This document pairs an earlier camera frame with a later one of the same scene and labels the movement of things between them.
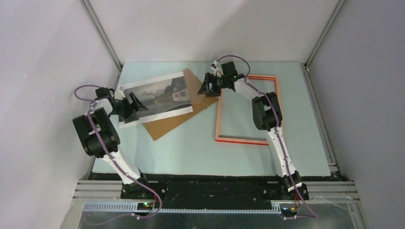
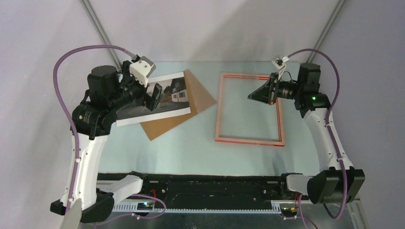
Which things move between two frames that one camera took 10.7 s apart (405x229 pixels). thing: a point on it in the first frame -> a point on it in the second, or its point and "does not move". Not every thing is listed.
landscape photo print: x=165 y=97 does not move
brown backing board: x=199 y=102 does not move
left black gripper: x=136 y=106 -> x=128 y=76
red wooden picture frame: x=243 y=140 does not move
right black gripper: x=205 y=88 -> x=266 y=93
